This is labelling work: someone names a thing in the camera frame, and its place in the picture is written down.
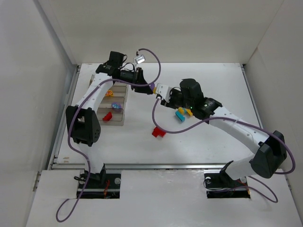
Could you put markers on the yellow curved lego brick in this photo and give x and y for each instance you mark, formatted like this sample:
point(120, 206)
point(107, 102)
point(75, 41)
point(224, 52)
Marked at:
point(109, 93)

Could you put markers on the red flat lego plate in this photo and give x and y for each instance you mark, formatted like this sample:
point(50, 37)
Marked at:
point(158, 132)

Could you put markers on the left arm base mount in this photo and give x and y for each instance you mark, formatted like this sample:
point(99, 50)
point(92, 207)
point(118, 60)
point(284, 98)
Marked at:
point(107, 188)

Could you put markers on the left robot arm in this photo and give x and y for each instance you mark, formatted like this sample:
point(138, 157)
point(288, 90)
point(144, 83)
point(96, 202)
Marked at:
point(83, 126)

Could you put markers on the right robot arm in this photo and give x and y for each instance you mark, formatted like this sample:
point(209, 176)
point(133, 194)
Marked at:
point(267, 148)

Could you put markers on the clear bin nearest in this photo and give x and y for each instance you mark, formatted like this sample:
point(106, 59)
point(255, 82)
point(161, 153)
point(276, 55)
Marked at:
point(116, 120)

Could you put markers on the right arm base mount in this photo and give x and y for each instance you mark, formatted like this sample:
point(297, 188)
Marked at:
point(218, 188)

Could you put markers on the purple paw lego brick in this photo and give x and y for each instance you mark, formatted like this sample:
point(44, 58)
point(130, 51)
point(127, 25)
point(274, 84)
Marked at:
point(116, 106)

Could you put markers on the stacked yellow teal lego cluster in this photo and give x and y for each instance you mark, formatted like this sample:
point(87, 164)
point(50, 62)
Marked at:
point(182, 112)

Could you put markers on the purple yellow lego cluster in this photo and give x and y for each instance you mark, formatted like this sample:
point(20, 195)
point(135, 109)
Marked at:
point(153, 88)

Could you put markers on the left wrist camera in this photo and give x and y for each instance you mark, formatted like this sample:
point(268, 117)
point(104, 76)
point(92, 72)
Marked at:
point(139, 59)

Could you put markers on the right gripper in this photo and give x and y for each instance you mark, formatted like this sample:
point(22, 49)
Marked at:
point(170, 97)

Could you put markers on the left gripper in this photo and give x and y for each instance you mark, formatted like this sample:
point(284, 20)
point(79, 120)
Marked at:
point(138, 76)

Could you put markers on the red curved lego brick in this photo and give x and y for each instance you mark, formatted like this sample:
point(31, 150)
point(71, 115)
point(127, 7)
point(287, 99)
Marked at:
point(107, 117)

